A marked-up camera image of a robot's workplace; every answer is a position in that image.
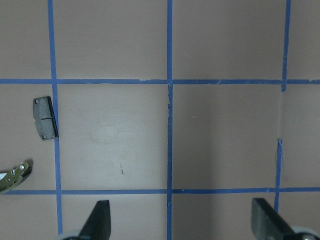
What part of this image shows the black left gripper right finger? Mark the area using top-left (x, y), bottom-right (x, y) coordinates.
top-left (251, 198), bottom-right (296, 240)

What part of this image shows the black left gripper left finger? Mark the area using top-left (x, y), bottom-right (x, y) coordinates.
top-left (77, 200), bottom-right (111, 240)

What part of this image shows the olive metal brake shoe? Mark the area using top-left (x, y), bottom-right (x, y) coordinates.
top-left (0, 158), bottom-right (34, 195)

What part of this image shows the dark grey brake pad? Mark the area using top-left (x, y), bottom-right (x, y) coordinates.
top-left (32, 96), bottom-right (59, 141)

